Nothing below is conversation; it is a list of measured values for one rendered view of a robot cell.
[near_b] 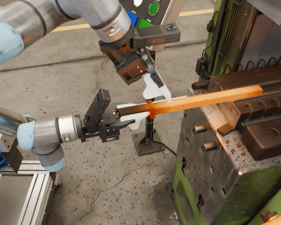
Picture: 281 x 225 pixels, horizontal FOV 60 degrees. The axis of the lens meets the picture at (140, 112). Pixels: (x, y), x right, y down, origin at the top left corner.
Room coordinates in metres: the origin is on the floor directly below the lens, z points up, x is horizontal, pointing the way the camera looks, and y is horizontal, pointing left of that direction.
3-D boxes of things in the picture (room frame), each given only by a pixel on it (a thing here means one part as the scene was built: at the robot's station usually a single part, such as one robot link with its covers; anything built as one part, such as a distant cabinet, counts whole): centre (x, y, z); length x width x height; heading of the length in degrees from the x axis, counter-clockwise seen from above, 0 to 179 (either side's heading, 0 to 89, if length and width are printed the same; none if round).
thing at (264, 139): (0.43, -0.38, 0.95); 0.12 x 0.08 x 0.06; 104
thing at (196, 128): (0.54, -0.21, 0.87); 0.04 x 0.03 x 0.03; 104
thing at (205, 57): (0.98, -0.30, 0.80); 0.06 x 0.03 x 0.14; 14
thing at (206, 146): (0.46, -0.22, 0.87); 0.04 x 0.03 x 0.03; 104
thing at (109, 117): (0.46, 0.12, 0.98); 0.12 x 0.08 x 0.09; 105
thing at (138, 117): (0.47, 0.02, 0.98); 0.09 x 0.03 x 0.06; 102
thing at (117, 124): (0.46, 0.06, 1.00); 0.09 x 0.05 x 0.02; 102
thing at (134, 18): (1.03, 0.04, 1.01); 0.07 x 0.05 x 0.07; 39
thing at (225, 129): (0.49, -0.27, 0.92); 0.04 x 0.03 x 0.01; 121
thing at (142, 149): (1.11, -0.06, 0.05); 0.22 x 0.22 x 0.09; 14
